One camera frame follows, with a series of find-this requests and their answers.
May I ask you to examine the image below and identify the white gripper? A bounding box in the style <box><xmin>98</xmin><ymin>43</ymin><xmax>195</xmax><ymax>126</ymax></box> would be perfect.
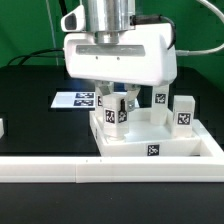
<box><xmin>61</xmin><ymin>4</ymin><xmax>177</xmax><ymax>112</ymax></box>

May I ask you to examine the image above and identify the white square table top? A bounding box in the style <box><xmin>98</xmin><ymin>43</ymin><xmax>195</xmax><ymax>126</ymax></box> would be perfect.
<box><xmin>89</xmin><ymin>108</ymin><xmax>201</xmax><ymax>157</ymax></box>

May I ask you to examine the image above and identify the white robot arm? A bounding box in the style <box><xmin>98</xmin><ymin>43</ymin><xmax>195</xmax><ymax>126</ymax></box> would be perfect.
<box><xmin>61</xmin><ymin>0</ymin><xmax>177</xmax><ymax>110</ymax></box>

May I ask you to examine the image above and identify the marker plate with tags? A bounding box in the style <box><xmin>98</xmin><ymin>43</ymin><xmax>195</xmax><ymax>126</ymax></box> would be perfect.
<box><xmin>51</xmin><ymin>92</ymin><xmax>95</xmax><ymax>109</ymax></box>

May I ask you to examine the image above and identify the white L-shaped obstacle fence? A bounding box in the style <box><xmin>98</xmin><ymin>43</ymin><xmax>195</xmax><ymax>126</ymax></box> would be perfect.
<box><xmin>0</xmin><ymin>121</ymin><xmax>224</xmax><ymax>183</ymax></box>

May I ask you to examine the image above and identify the white block at left edge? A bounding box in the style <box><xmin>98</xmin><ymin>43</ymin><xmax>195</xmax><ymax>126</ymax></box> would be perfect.
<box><xmin>0</xmin><ymin>118</ymin><xmax>4</xmax><ymax>139</ymax></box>

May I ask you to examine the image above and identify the black cable bundle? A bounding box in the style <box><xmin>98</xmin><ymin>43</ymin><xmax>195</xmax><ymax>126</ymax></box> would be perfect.
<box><xmin>6</xmin><ymin>0</ymin><xmax>68</xmax><ymax>68</ymax></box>

